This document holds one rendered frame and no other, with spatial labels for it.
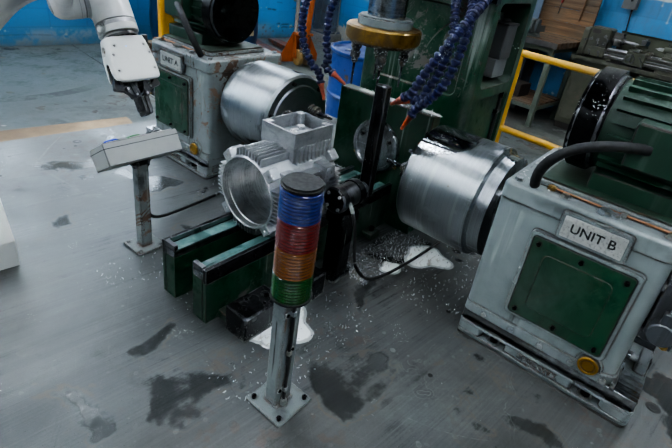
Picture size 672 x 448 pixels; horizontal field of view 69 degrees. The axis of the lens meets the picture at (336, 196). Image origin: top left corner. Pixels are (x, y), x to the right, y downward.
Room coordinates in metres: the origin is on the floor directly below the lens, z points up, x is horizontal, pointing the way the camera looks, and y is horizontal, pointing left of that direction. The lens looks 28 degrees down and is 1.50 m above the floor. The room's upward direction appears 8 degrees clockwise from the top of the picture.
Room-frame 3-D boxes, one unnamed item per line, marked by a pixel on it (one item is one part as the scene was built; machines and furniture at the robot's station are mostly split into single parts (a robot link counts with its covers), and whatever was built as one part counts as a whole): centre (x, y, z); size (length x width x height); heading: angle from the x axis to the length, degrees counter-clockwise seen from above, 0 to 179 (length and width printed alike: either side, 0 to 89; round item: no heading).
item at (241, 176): (0.97, 0.13, 1.02); 0.20 x 0.19 x 0.19; 144
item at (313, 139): (1.00, 0.10, 1.11); 0.12 x 0.11 x 0.07; 144
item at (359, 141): (1.26, -0.09, 1.02); 0.15 x 0.02 x 0.15; 54
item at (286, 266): (0.58, 0.05, 1.10); 0.06 x 0.06 x 0.04
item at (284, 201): (0.58, 0.05, 1.19); 0.06 x 0.06 x 0.04
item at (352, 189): (1.07, -0.16, 0.92); 0.45 x 0.13 x 0.24; 144
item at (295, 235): (0.58, 0.05, 1.14); 0.06 x 0.06 x 0.04
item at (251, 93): (1.40, 0.25, 1.04); 0.37 x 0.25 x 0.25; 54
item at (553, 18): (5.97, -1.29, 0.71); 2.21 x 0.95 x 1.43; 47
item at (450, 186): (0.99, -0.30, 1.04); 0.41 x 0.25 x 0.25; 54
